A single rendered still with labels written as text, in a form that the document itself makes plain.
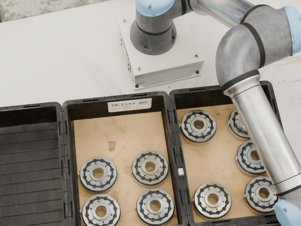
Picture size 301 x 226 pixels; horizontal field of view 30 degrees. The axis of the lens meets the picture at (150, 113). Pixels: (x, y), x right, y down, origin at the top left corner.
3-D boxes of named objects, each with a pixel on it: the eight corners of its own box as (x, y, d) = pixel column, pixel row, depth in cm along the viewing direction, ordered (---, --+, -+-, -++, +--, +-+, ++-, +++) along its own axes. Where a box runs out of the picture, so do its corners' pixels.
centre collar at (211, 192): (203, 191, 152) (203, 190, 152) (221, 190, 153) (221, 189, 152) (204, 208, 150) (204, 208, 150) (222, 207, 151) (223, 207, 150)
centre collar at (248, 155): (245, 149, 158) (245, 148, 158) (261, 146, 159) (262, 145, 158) (249, 165, 156) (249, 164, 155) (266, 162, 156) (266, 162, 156)
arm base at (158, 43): (122, 24, 183) (122, 6, 174) (165, 10, 186) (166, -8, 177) (140, 61, 177) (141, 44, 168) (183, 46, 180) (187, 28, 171)
